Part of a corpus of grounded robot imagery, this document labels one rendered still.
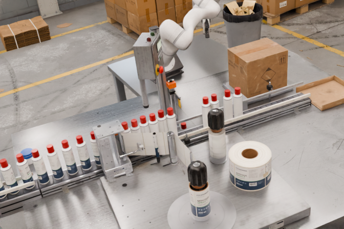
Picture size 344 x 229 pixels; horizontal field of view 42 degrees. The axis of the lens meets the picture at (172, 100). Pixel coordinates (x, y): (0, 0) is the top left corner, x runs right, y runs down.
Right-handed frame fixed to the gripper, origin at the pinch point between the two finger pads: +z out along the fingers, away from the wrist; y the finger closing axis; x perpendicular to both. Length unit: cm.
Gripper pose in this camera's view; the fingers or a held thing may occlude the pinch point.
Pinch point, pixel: (207, 31)
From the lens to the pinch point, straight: 343.4
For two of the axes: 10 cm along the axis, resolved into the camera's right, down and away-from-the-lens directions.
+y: -0.7, -7.1, -7.0
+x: 10.0, -0.6, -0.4
